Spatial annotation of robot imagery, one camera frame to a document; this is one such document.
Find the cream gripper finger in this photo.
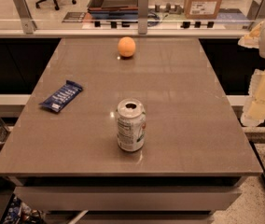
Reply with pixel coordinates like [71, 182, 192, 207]
[241, 69, 265, 127]
[238, 22, 263, 49]

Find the white green 7up can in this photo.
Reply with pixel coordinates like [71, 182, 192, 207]
[116, 98, 146, 152]

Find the cardboard box with label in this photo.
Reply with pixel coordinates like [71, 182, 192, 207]
[184, 0, 222, 19]

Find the orange fruit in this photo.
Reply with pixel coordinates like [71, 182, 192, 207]
[118, 36, 136, 58]

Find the blue snack bar wrapper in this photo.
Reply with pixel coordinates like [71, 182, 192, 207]
[40, 80, 83, 113]

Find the grey table drawer front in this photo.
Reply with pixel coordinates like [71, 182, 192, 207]
[15, 187, 241, 211]

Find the bin of colourful items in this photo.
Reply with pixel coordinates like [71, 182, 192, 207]
[0, 194, 46, 224]

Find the middle metal glass post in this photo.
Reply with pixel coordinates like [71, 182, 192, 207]
[138, 0, 148, 35]

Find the left metal glass post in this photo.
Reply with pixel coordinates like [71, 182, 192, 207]
[13, 0, 36, 34]

